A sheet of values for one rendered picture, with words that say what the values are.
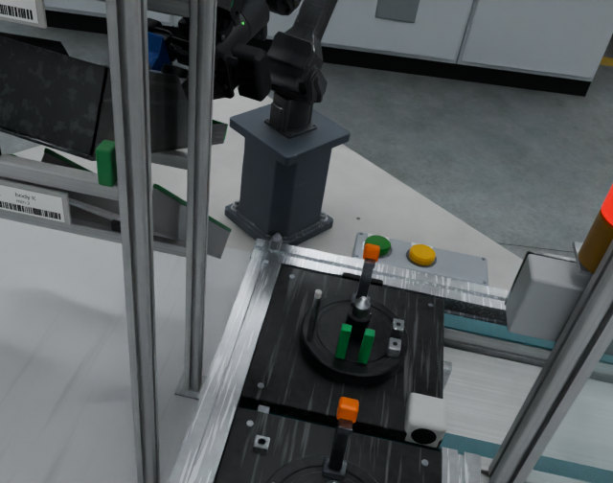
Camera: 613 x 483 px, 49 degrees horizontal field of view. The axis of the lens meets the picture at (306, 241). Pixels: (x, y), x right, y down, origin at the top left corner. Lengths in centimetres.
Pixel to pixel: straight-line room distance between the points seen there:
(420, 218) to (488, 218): 163
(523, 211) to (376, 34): 138
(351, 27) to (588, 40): 130
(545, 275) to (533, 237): 228
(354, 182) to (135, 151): 91
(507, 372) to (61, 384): 61
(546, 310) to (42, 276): 77
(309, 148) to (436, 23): 285
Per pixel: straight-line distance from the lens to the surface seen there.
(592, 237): 61
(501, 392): 96
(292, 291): 93
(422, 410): 81
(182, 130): 69
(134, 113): 47
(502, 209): 301
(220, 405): 81
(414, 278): 101
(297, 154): 104
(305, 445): 77
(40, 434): 93
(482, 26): 392
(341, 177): 137
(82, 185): 53
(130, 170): 51
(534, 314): 65
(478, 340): 99
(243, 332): 89
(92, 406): 94
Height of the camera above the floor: 161
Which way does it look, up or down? 39 degrees down
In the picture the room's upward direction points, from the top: 9 degrees clockwise
